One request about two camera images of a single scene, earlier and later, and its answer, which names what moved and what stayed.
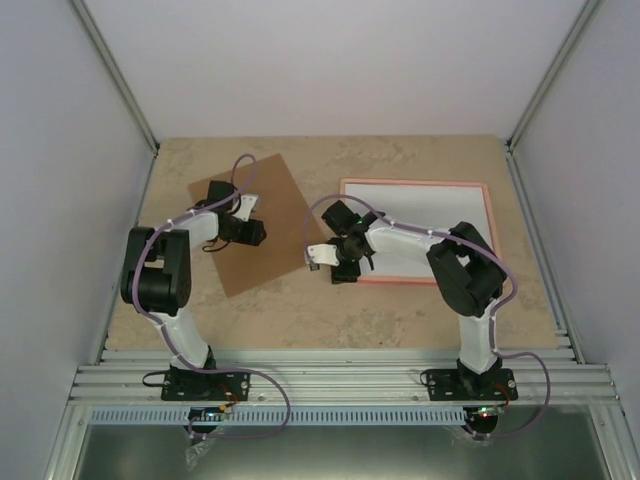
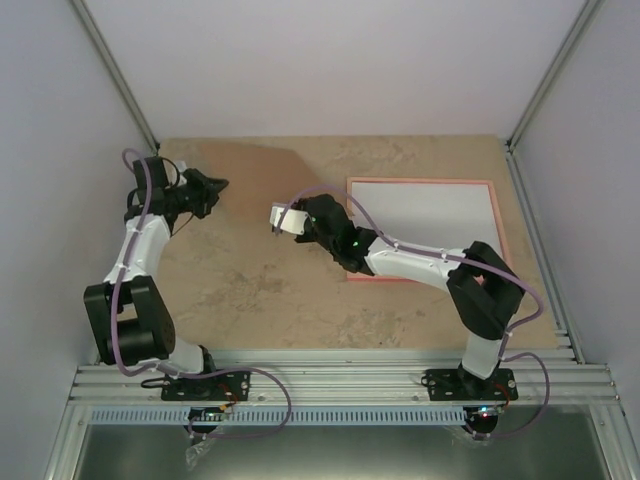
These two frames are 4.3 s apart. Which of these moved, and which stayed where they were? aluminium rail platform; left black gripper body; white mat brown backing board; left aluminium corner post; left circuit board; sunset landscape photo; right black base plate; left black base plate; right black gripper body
Moved: white mat brown backing board; left black gripper body; right black gripper body
Stayed: left aluminium corner post; right black base plate; sunset landscape photo; left circuit board; left black base plate; aluminium rail platform
